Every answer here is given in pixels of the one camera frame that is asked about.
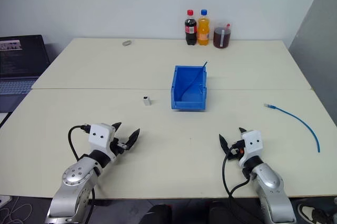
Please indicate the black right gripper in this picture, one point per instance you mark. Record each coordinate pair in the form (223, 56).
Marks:
(236, 151)

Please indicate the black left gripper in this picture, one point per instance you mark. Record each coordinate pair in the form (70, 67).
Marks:
(119, 148)

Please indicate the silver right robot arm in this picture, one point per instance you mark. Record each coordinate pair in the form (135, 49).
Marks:
(272, 189)

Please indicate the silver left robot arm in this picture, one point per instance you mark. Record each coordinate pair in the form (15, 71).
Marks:
(75, 181)

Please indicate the small white connector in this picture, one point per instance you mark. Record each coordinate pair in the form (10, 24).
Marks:
(147, 101)

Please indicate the blue plastic storage bin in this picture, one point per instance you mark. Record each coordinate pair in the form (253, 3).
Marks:
(188, 102)

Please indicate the dark rounded shape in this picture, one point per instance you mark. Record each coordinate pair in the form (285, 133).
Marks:
(158, 214)

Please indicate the small grey tape roll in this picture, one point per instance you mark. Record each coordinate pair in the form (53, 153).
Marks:
(127, 43)

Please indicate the clear jar dark red liquid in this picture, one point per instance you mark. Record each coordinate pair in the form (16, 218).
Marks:
(222, 38)

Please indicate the orange soda bottle blue cap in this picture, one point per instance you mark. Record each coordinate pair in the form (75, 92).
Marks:
(203, 31)

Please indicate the white and black shoe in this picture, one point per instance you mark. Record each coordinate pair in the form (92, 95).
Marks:
(312, 213)

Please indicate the cola bottle red cap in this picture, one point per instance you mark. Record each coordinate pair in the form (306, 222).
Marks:
(190, 30)

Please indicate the open dark laptop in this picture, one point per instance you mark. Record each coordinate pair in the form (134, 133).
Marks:
(18, 58)

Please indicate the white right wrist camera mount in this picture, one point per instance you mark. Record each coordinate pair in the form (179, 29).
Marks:
(252, 142)

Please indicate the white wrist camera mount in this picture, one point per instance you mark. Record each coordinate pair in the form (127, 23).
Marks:
(252, 142)
(100, 135)

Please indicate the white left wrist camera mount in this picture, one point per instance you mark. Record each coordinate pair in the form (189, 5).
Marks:
(100, 135)

